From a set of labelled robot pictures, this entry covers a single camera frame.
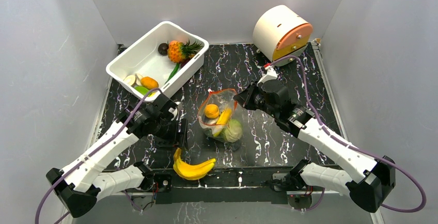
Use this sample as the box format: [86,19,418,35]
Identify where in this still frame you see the light green toy cabbage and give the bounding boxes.
[221,119,243,142]

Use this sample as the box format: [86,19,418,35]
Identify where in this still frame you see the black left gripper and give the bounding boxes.
[153,116,189,151]

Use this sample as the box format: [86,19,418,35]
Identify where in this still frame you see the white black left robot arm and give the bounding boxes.
[46,93,187,218]

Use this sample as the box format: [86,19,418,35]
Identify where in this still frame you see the cream halved toy fruit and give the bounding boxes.
[123,75,137,87]

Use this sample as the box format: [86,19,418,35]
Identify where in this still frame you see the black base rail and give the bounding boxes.
[67,166,343,213]

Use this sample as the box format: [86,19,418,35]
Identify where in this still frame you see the clear zip bag orange zipper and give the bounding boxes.
[197,88,243,143]

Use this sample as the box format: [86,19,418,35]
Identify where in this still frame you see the orange toy orange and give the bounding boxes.
[140,76,159,90]

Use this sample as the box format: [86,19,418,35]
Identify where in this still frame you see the cream round drum orange face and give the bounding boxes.
[253,5,313,62]

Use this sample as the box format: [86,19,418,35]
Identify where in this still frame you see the bright green toy lime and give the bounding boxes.
[134,86,149,96]

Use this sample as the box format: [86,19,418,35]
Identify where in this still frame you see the yellow toy corn cob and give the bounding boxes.
[213,108,233,137]

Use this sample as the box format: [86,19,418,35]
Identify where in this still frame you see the dark purple toy fruit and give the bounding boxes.
[158,43,169,56]

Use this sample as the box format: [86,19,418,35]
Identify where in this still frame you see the green toy chili pepper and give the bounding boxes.
[166,63,180,82]

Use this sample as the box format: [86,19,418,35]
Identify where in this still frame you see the white plastic bin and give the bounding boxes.
[106,21,209,100]

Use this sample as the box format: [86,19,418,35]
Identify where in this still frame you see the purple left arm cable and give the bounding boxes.
[34,87,163,224]

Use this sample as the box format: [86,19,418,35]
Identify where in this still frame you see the yellow toy banana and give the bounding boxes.
[173,148,216,181]

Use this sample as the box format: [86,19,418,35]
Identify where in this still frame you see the grey toy fish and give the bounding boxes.
[204,118,218,126]

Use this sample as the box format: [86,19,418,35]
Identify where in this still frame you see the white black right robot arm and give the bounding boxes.
[233,79,395,213]

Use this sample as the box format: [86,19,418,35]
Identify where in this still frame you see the small orange toy tangerine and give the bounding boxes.
[204,104,221,119]

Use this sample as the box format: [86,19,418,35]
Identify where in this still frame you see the orange toy pineapple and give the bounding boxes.
[167,40,202,63]

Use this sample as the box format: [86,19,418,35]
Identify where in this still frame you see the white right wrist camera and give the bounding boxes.
[257,66,278,87]

